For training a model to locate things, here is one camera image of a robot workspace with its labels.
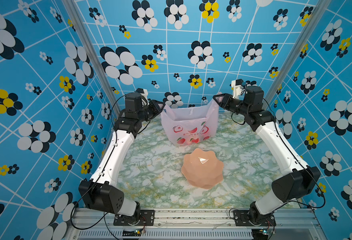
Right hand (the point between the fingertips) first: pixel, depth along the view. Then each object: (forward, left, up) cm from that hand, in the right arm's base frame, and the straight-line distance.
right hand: (216, 97), depth 73 cm
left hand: (-3, +25, -1) cm, 25 cm away
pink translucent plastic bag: (-5, +13, -16) cm, 21 cm away
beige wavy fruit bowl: (-20, +5, -39) cm, 44 cm away
